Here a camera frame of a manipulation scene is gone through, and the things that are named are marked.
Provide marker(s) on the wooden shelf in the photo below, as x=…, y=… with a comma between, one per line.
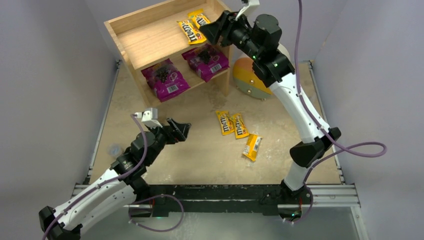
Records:
x=150, y=35

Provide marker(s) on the yellow M&M bag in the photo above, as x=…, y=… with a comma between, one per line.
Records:
x=198, y=18
x=193, y=35
x=226, y=124
x=240, y=128

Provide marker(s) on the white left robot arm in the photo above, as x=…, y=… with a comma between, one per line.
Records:
x=121, y=184

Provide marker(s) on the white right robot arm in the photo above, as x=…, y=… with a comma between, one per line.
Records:
x=260, y=42

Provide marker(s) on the purple candy bag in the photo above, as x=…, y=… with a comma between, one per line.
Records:
x=206, y=61
x=165, y=80

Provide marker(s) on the small grey round object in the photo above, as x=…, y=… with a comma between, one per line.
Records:
x=114, y=150

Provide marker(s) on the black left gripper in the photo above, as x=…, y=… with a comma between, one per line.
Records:
x=169, y=131

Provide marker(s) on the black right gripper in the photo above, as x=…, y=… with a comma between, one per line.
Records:
x=224, y=27

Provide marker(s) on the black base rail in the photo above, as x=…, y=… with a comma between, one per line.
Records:
x=265, y=199

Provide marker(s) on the round pastel drawer cabinet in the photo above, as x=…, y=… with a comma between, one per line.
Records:
x=246, y=80

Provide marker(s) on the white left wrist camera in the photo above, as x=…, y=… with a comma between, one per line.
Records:
x=149, y=117

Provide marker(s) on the yellow M&M bag face down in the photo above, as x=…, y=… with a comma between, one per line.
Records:
x=252, y=146

